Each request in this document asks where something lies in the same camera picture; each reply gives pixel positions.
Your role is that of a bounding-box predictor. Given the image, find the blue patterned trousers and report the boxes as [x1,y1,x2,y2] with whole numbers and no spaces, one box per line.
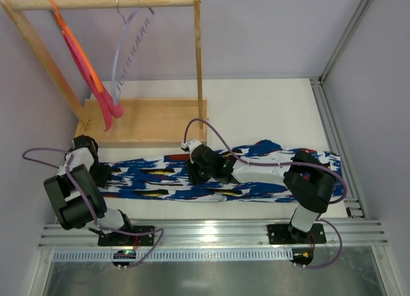
[100,139,343,203]

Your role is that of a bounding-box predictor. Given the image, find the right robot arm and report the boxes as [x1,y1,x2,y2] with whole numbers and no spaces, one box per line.
[181,140,339,243]

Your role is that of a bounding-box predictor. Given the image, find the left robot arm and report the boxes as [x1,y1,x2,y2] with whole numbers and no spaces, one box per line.
[44,135,134,246]

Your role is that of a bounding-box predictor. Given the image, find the lilac plastic hanger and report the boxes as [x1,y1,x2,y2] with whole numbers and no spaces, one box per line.
[110,0,155,106]

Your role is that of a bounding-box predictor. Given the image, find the orange plastic hanger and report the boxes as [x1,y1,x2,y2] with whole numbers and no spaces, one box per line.
[49,0,105,94]

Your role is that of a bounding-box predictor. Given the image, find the pink cloth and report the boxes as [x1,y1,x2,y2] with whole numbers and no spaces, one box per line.
[61,29,124,131]

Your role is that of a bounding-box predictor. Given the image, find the wooden clothes rack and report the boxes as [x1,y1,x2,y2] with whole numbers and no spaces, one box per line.
[1,0,207,148]

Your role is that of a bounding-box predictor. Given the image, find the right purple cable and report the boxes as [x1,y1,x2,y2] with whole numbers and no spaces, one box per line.
[183,118,349,270]

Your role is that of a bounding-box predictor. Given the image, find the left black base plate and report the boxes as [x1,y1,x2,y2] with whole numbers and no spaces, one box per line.
[97,226,155,247]

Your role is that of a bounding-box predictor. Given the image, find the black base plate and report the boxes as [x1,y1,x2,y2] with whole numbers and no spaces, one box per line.
[97,226,155,247]
[266,223,327,245]

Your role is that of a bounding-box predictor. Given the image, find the slotted cable duct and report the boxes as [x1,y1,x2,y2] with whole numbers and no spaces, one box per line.
[52,247,293,263]

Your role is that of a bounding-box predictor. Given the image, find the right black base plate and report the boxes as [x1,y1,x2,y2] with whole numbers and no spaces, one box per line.
[266,223,327,245]

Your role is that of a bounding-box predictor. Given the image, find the aluminium corner frame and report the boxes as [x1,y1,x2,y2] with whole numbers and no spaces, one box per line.
[309,0,374,220]

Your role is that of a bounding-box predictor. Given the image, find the aluminium mounting rail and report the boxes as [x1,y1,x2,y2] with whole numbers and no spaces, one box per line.
[37,218,388,250]

